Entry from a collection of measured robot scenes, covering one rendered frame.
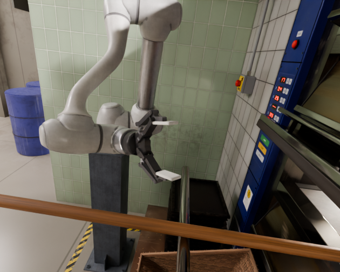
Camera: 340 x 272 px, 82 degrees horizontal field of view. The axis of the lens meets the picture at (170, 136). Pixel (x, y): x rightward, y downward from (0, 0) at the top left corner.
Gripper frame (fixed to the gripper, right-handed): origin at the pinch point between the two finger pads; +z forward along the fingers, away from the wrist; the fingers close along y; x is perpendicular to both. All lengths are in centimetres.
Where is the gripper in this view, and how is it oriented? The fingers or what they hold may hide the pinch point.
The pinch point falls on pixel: (172, 150)
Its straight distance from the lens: 47.8
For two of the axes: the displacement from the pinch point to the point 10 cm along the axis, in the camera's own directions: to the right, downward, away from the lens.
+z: 6.3, 0.7, -7.7
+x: -7.7, 1.3, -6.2
